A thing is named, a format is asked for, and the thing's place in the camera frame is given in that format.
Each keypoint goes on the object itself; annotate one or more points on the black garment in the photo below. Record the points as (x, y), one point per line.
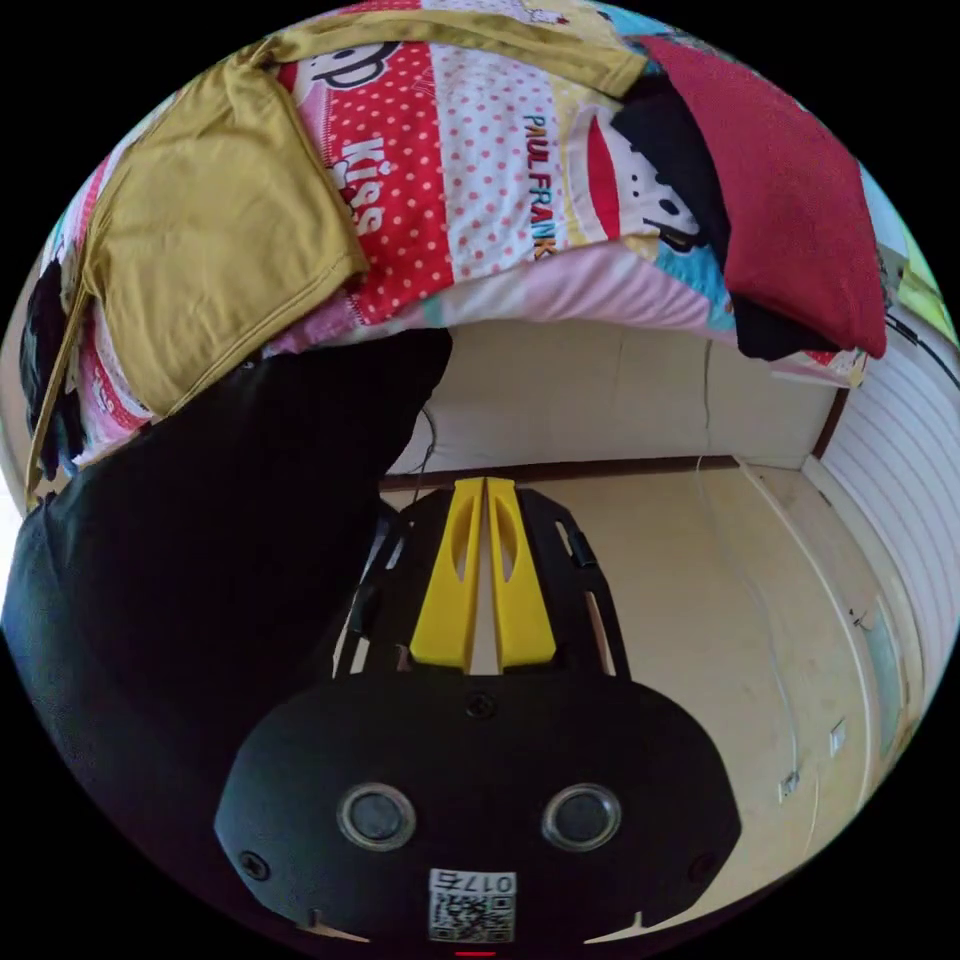
(49, 352)

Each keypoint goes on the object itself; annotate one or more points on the person's body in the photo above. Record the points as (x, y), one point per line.
(210, 562)

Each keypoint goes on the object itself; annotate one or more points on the yellow long sleeve shirt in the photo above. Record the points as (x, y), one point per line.
(217, 240)

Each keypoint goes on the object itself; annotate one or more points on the bed with printed sheet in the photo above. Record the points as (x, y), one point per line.
(480, 150)

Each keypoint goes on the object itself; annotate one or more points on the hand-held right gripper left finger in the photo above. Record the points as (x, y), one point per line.
(442, 600)

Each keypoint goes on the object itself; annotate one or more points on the pile of clothes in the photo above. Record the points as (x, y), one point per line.
(787, 187)

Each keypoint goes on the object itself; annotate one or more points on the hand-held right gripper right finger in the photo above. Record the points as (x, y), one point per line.
(521, 600)

